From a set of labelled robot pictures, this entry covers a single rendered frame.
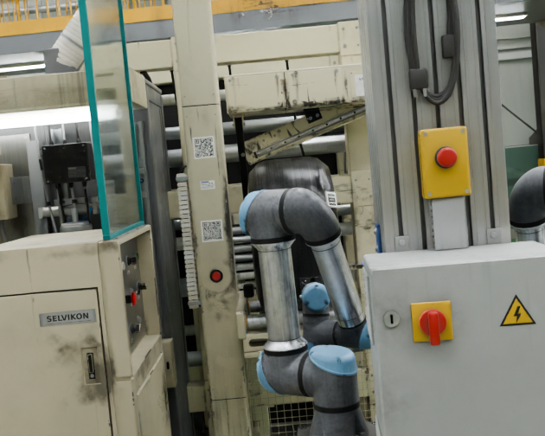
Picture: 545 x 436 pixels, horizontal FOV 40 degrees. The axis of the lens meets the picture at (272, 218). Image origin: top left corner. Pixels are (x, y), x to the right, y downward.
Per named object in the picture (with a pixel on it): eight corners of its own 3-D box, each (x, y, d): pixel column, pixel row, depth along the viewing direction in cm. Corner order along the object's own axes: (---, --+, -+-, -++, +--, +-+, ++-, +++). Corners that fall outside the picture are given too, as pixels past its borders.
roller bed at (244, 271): (211, 303, 305) (203, 229, 303) (214, 296, 319) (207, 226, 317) (259, 298, 305) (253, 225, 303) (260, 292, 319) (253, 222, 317)
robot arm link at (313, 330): (332, 355, 203) (331, 314, 204) (297, 353, 209) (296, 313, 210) (346, 352, 210) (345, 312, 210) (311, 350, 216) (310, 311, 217)
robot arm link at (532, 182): (493, 182, 181) (522, 348, 200) (541, 178, 176) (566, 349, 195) (502, 161, 190) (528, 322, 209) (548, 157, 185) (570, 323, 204)
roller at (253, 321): (243, 313, 261) (245, 324, 263) (243, 319, 257) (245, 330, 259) (344, 304, 261) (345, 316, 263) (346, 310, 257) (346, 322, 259)
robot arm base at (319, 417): (371, 447, 185) (368, 407, 184) (310, 452, 186) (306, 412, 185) (368, 426, 200) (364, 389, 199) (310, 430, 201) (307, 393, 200)
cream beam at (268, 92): (227, 114, 286) (223, 75, 285) (230, 118, 311) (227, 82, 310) (387, 99, 286) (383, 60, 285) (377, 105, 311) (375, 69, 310)
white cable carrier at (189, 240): (189, 309, 266) (176, 174, 263) (190, 306, 271) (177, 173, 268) (201, 307, 266) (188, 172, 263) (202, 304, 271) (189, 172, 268)
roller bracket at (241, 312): (238, 340, 255) (235, 311, 254) (241, 317, 294) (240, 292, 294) (247, 339, 255) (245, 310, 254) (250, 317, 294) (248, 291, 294)
